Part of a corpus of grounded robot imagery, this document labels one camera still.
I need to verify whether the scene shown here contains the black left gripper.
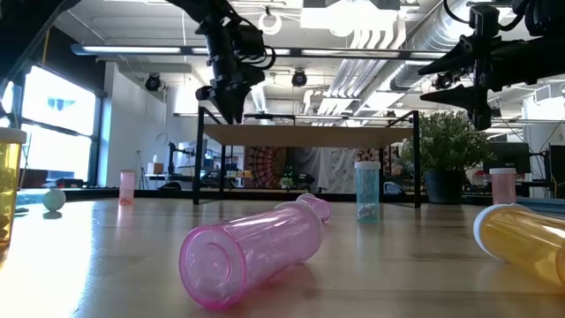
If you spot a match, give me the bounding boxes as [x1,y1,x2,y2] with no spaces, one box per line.
[195,17,267,125]

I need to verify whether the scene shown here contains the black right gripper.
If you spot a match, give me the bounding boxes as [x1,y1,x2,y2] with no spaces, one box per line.
[417,3,533,132]

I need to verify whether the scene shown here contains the salmon medicine bottle white cap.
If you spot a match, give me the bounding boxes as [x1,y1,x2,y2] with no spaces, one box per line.
[488,167,517,207]
[118,169,136,207]

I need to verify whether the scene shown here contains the pink medicine bottle white cap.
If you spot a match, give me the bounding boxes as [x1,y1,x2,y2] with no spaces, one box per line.
[296,193,333,223]
[177,201,325,310]

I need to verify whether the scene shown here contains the orange medicine bottle white cap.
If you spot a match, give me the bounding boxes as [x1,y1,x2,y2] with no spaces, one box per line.
[0,126,27,248]
[472,202,565,289]

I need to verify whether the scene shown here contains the wooden shelf black metal legs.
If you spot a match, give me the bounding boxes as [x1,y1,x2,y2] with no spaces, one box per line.
[192,105,422,208]

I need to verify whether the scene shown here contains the green potted plant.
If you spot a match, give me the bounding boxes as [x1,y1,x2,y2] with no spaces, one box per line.
[402,110,494,206]

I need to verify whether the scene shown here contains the black computer monitor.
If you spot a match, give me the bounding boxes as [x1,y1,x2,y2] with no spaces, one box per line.
[482,141,532,175]
[547,144,565,200]

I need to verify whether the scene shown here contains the small green lit device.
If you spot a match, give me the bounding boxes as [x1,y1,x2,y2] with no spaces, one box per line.
[279,165,296,191]

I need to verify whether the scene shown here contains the white ceiling pipe bundle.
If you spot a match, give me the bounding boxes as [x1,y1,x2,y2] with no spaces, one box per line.
[328,17,407,99]

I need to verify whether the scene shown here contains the black overhead light bar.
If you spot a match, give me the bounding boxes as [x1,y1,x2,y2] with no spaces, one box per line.
[70,42,449,62]

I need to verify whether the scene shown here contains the patterned hanging cloth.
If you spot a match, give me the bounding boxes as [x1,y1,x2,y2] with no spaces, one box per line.
[356,147,405,195]

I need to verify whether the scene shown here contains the white hanging cloth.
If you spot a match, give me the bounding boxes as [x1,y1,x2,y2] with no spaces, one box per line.
[287,147,359,194]

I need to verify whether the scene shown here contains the white ceiling light fixture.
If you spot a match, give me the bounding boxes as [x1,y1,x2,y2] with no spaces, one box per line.
[299,0,401,39]

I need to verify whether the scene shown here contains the blue and white object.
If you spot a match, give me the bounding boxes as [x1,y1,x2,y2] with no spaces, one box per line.
[381,180,405,197]

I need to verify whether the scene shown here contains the blue mat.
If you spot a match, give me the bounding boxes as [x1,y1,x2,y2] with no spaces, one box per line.
[516,196,565,213]

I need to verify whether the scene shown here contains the large bright window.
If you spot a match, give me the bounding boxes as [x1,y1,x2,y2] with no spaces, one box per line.
[19,64,99,185]

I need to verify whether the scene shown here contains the black ceiling camera cluster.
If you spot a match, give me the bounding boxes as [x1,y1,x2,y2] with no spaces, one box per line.
[432,70,458,92]

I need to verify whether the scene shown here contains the silver air duct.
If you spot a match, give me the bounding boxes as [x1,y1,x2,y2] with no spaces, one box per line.
[390,0,473,92]

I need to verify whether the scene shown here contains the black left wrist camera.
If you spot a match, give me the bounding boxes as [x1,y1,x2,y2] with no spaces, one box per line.
[237,24,267,67]

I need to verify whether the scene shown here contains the mandala wall tapestry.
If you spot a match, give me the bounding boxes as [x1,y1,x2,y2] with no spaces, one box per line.
[244,146,289,190]

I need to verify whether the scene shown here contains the white hanging ring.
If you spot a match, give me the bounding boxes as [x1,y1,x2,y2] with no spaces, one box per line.
[257,9,283,37]

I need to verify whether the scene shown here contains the black aluminium table frame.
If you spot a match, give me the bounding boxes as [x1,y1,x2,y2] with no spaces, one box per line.
[0,187,565,205]

